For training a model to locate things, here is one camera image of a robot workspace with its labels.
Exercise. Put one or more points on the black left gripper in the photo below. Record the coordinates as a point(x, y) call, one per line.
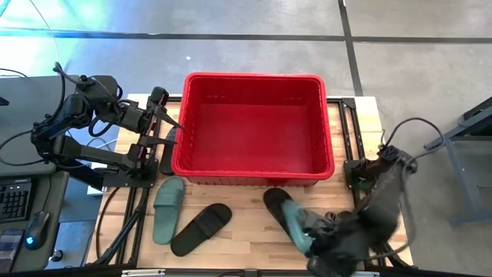
point(136, 115)

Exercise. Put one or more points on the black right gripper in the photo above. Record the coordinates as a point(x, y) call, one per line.
point(334, 246)

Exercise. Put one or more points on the green rubber slide sandal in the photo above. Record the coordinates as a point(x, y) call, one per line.
point(167, 219)
point(294, 221)

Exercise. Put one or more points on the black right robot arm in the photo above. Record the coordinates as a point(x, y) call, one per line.
point(380, 215)

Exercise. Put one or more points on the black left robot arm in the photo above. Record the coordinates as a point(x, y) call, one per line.
point(96, 154)

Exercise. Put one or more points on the red plastic bin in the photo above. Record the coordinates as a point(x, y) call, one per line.
point(253, 127)

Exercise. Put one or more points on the dark grey desk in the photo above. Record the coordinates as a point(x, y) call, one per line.
point(50, 192)

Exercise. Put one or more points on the grey laptop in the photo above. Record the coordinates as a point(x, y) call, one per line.
point(23, 111)

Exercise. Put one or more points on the black computer mouse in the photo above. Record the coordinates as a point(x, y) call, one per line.
point(36, 229)

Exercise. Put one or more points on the black round knob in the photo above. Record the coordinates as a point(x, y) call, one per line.
point(57, 255)

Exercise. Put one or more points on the black keyboard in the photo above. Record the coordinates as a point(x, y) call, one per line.
point(13, 200)

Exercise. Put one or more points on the blue-grey metal cart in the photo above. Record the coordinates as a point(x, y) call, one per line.
point(461, 131)

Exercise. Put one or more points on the silver metal bracket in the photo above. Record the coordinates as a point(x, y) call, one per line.
point(143, 272)
point(367, 274)

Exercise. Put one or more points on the black aluminium frame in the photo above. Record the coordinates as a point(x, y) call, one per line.
point(130, 231)
point(351, 127)

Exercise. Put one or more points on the black frame crossbar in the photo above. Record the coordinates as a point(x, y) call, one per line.
point(211, 274)

